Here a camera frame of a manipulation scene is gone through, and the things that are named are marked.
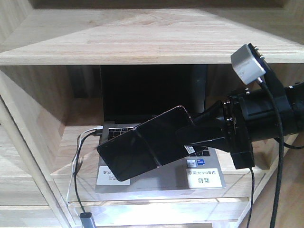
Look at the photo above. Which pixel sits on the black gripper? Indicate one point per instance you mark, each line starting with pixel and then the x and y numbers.
pixel 253 118

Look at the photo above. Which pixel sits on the black foldable smartphone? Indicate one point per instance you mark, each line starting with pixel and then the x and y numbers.
pixel 147 146

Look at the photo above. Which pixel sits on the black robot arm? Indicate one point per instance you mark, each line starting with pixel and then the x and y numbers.
pixel 290 102

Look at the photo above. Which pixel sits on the light wooden desk shelf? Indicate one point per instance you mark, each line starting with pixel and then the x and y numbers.
pixel 41 118

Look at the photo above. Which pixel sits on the white right label sticker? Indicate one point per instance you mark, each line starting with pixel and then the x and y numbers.
pixel 204 178

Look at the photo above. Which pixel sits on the white label sticker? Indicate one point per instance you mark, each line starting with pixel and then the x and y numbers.
pixel 204 178
pixel 106 177

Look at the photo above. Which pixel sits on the silver laptop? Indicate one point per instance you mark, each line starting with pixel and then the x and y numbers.
pixel 134 94

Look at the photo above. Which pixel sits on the white left label sticker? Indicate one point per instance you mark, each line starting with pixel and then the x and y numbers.
pixel 106 177

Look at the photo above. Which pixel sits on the grey usb adapter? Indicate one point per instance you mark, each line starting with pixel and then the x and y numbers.
pixel 87 220

